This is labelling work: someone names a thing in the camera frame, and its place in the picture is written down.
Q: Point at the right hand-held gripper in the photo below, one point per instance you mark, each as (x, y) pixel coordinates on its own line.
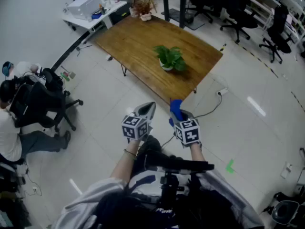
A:
(188, 132)

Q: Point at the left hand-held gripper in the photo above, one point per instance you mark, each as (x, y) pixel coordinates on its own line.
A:
(136, 128)

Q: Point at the blue cloth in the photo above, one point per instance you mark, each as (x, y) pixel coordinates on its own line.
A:
(176, 107)

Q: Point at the white flower pot green plant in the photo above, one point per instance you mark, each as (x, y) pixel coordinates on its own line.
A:
(169, 57)

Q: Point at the person's right forearm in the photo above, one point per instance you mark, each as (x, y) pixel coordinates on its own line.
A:
(197, 153)

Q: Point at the person's left forearm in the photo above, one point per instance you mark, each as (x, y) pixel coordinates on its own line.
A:
(125, 162)

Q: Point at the dried flowers in pink pot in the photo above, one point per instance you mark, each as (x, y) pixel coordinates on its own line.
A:
(144, 7)

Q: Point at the black metal table leg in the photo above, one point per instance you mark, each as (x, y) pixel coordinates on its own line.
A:
(124, 70)
(195, 90)

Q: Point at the green dustpan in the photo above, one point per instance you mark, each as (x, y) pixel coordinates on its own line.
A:
(65, 76)

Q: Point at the black floor mat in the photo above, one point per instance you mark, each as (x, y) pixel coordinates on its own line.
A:
(190, 23)

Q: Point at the small white vase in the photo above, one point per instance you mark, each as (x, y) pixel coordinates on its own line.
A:
(133, 12)

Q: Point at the black office chair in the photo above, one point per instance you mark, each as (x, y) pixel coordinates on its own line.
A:
(278, 32)
(240, 20)
(202, 3)
(51, 79)
(40, 106)

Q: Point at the small white floor box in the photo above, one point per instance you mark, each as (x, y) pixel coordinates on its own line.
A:
(286, 170)

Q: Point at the white desk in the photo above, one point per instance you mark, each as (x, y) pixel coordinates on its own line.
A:
(112, 9)

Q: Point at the person's white jacket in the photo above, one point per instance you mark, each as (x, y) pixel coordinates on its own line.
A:
(81, 206)

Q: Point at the white box appliance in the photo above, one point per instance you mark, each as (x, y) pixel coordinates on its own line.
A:
(83, 6)

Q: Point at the grey round chair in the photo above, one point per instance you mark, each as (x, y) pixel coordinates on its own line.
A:
(284, 211)

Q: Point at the small white power strip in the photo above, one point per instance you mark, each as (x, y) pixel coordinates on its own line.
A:
(35, 189)

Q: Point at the black chest camera mount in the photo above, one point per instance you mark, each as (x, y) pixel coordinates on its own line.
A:
(171, 166)

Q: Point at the black metal post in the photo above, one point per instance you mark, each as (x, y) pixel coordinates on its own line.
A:
(183, 6)

